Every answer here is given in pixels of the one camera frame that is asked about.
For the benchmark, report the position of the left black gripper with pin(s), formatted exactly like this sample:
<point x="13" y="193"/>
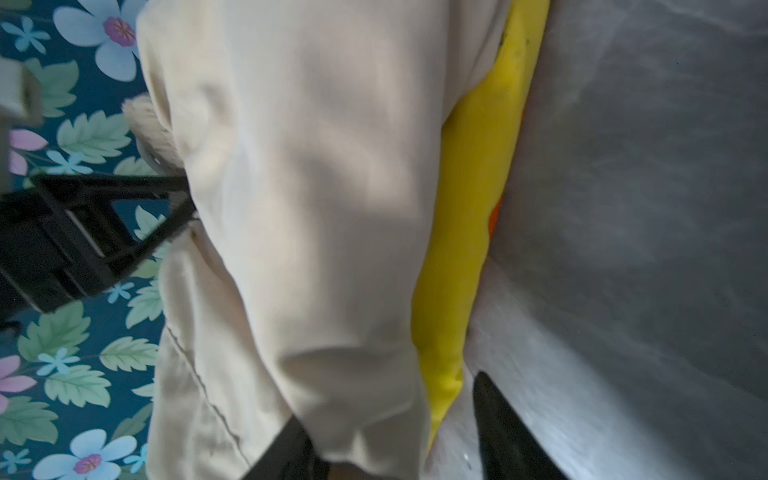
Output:
<point x="65" y="239"/>

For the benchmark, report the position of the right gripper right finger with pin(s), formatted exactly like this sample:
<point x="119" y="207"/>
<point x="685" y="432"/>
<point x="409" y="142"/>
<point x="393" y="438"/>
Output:
<point x="508" y="450"/>

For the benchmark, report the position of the orange shorts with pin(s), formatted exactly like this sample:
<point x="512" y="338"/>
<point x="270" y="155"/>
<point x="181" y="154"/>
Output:
<point x="494" y="216"/>

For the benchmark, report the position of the yellow shorts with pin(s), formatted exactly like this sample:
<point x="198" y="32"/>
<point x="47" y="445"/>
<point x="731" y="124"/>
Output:
<point x="478" y="143"/>

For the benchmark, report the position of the beige shorts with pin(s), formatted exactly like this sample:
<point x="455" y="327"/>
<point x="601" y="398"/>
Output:
<point x="309" y="132"/>

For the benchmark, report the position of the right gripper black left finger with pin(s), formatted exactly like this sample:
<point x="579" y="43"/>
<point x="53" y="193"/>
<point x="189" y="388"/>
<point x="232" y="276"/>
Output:
<point x="290" y="456"/>

